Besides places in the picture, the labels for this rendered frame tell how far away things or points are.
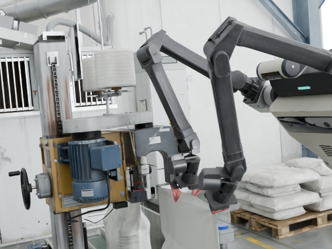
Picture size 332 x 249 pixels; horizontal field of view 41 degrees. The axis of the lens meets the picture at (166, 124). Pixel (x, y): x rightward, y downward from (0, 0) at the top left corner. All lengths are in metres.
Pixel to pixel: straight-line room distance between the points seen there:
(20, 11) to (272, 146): 4.62
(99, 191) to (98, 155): 0.16
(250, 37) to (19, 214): 3.81
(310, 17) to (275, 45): 6.44
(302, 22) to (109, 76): 6.36
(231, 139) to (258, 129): 6.01
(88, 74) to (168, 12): 4.71
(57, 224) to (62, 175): 0.23
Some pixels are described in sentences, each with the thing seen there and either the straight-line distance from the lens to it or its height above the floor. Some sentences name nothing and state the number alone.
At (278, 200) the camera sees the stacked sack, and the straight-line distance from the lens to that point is 4.68.
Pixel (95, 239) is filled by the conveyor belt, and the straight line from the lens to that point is 3.81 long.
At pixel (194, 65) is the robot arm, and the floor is 1.58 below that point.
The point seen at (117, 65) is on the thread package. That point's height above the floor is 1.61.
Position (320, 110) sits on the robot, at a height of 1.38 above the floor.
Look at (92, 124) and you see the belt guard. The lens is 1.74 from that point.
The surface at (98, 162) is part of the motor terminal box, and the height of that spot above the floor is 1.25.
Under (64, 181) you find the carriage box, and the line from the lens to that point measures 1.95.
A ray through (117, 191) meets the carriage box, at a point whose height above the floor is 1.07.
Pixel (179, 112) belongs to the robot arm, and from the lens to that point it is 1.69.
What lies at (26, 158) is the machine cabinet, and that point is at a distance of 4.67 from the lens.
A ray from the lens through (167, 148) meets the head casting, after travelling 2.09.
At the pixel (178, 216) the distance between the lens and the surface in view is 1.82.
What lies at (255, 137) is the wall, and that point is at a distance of 7.33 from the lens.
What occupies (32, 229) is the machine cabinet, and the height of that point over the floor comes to 0.29.
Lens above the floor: 1.46
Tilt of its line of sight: 3 degrees down
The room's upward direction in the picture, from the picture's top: 5 degrees counter-clockwise
